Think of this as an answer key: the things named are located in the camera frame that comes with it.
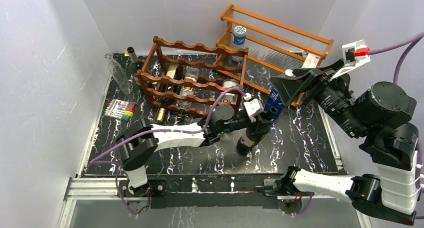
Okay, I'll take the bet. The white label bottle in rack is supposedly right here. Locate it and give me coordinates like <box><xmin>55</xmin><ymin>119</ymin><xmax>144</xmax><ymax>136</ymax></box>
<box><xmin>220</xmin><ymin>79</ymin><xmax>241</xmax><ymax>104</ymax></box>

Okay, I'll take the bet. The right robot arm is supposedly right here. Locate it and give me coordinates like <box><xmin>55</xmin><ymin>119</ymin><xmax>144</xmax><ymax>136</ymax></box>
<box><xmin>270</xmin><ymin>60</ymin><xmax>421</xmax><ymax>225</ymax></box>

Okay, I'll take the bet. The clear glass bottle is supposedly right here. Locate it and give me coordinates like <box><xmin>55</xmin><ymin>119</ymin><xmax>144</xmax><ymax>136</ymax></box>
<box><xmin>104</xmin><ymin>53</ymin><xmax>133</xmax><ymax>95</ymax></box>

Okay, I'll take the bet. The small white box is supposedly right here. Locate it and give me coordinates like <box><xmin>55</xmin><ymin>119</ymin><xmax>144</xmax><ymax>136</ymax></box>
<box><xmin>302</xmin><ymin>53</ymin><xmax>321</xmax><ymax>68</ymax></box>

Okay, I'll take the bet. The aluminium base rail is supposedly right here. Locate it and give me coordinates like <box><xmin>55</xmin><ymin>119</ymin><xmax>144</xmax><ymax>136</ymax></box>
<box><xmin>58</xmin><ymin>175</ymin><xmax>370</xmax><ymax>227</ymax></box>

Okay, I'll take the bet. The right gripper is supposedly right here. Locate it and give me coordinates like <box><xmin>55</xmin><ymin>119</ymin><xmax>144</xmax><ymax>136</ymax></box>
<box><xmin>267</xmin><ymin>58</ymin><xmax>366</xmax><ymax>137</ymax></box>

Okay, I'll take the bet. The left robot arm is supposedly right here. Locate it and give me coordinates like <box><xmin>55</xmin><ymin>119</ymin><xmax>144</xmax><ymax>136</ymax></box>
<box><xmin>116</xmin><ymin>105</ymin><xmax>277</xmax><ymax>197</ymax></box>

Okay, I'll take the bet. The brown wooden wine rack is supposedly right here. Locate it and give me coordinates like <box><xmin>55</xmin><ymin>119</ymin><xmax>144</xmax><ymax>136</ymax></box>
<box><xmin>135</xmin><ymin>36</ymin><xmax>248</xmax><ymax>122</ymax></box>

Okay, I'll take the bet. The gold capped wine bottle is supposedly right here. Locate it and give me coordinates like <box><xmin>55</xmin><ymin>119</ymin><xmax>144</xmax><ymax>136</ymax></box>
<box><xmin>156</xmin><ymin>65</ymin><xmax>183</xmax><ymax>122</ymax></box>

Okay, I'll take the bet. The dark wine bottle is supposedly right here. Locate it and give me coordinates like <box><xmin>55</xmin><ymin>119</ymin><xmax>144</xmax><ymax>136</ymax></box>
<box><xmin>236</xmin><ymin>107</ymin><xmax>277</xmax><ymax>156</ymax></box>

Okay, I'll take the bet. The orange wooden shelf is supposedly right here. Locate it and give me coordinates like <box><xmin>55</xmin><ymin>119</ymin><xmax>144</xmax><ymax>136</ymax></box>
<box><xmin>216</xmin><ymin>4</ymin><xmax>334</xmax><ymax>95</ymax></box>

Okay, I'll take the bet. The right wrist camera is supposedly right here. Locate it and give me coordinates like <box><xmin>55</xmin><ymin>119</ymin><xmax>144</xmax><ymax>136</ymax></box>
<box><xmin>330</xmin><ymin>40</ymin><xmax>371</xmax><ymax>81</ymax></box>

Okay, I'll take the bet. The blue lidded jar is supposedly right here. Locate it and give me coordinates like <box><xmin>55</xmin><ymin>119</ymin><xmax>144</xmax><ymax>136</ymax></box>
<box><xmin>232</xmin><ymin>26</ymin><xmax>247</xmax><ymax>45</ymax></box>

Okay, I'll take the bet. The clear square liquor bottle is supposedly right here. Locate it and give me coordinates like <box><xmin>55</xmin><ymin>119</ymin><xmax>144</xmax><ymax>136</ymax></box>
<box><xmin>177</xmin><ymin>67</ymin><xmax>200</xmax><ymax>120</ymax></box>

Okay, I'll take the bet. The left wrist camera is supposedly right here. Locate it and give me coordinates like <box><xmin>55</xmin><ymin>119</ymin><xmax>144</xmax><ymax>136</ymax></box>
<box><xmin>242</xmin><ymin>93</ymin><xmax>264</xmax><ymax>123</ymax></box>

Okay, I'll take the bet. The blue square glass bottle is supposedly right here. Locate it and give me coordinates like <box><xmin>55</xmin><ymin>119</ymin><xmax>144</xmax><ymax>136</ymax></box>
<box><xmin>264</xmin><ymin>81</ymin><xmax>289</xmax><ymax>121</ymax></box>

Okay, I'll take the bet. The green wine bottle white label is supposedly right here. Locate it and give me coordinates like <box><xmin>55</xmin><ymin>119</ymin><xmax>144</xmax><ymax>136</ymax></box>
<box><xmin>127</xmin><ymin>47</ymin><xmax>144</xmax><ymax>88</ymax></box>

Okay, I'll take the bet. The pack of coloured markers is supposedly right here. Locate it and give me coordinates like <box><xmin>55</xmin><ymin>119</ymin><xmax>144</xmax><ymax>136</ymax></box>
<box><xmin>104</xmin><ymin>99</ymin><xmax>137</xmax><ymax>121</ymax></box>

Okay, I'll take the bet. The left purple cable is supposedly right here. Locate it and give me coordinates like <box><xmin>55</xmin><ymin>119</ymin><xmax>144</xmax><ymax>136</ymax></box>
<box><xmin>88</xmin><ymin>86</ymin><xmax>248</xmax><ymax>217</ymax></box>

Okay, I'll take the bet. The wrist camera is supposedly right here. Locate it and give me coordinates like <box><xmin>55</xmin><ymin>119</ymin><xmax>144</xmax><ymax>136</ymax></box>
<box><xmin>330</xmin><ymin>40</ymin><xmax>371</xmax><ymax>81</ymax></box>
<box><xmin>242</xmin><ymin>93</ymin><xmax>264</xmax><ymax>123</ymax></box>

